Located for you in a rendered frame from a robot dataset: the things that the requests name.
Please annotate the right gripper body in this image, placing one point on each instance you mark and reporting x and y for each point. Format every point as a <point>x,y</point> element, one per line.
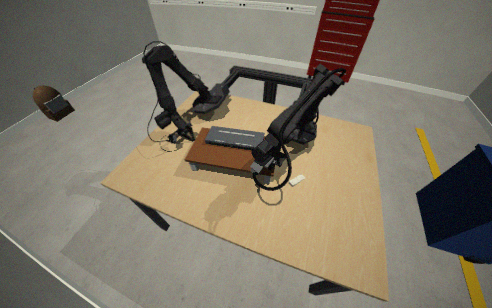
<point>179,124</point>

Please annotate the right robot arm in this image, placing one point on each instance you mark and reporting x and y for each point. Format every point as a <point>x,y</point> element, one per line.
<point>163,54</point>

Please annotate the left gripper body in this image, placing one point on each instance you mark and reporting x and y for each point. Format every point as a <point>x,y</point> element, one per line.
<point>274,159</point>

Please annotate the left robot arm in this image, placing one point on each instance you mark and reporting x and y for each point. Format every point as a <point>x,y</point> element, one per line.
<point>319,88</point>

